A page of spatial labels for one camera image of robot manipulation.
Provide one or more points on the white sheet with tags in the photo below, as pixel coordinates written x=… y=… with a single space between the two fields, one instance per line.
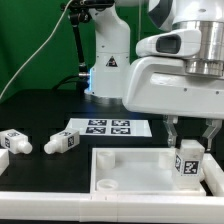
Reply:
x=111 y=127

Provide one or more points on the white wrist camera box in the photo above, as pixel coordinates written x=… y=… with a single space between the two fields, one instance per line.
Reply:
x=180 y=43

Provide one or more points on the white left fence piece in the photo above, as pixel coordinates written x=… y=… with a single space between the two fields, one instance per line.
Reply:
x=4 y=160

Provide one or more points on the white square tabletop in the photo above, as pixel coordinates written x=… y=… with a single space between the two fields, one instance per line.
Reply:
x=138 y=171

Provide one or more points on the white fence rail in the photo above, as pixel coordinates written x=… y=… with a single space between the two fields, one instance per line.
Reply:
x=214 y=175
x=112 y=208

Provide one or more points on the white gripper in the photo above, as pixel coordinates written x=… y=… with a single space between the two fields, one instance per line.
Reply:
x=159 y=85

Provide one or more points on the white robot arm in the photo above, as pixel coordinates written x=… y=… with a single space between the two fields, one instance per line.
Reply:
x=108 y=75

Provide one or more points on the white right fence rail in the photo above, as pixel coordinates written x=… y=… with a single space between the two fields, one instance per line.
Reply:
x=214 y=175

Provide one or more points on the white front fence rail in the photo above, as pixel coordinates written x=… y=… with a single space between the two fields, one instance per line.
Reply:
x=112 y=208

